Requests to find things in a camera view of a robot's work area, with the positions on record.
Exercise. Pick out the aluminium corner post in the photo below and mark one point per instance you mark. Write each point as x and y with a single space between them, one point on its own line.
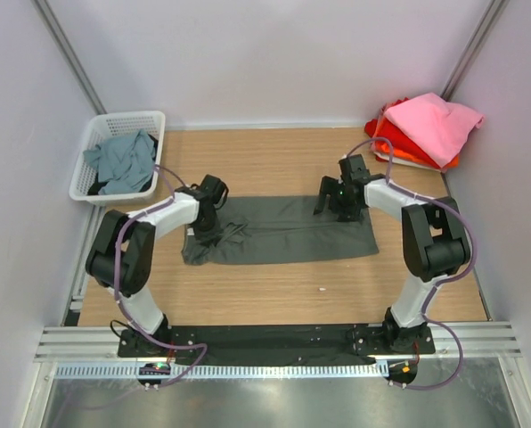
479 36
58 35

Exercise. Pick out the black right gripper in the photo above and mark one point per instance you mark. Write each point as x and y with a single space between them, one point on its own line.
330 186

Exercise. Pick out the red folded t-shirt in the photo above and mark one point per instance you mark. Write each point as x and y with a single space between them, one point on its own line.
382 127

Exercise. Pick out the light blue t-shirt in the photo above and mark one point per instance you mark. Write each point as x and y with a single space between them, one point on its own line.
123 164

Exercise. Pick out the dark grey t-shirt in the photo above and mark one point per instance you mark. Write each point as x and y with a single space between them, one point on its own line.
259 230

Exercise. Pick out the white plastic basket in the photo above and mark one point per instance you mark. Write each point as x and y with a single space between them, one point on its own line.
103 127

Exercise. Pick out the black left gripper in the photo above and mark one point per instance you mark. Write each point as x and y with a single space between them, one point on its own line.
214 234

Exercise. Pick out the orange folded t-shirt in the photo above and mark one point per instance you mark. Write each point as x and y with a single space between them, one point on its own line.
420 159

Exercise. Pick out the aluminium frame rail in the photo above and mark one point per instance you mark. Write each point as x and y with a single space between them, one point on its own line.
484 339

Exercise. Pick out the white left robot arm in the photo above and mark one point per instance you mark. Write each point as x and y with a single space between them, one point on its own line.
121 255

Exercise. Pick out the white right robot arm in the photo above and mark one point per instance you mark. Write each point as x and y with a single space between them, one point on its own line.
434 241

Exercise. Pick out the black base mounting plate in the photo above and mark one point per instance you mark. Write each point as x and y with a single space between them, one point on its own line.
301 345

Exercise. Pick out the white folded t-shirt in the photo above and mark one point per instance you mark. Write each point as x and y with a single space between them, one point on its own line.
385 158

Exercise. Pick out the right aluminium corner post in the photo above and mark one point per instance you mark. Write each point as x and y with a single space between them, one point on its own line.
479 36

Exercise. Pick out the left aluminium corner post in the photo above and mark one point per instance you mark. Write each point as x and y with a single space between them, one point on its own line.
58 35

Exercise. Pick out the slotted white cable duct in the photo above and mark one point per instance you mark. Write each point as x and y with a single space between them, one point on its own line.
142 370

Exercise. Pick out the pink folded t-shirt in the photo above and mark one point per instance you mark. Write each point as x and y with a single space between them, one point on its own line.
438 127

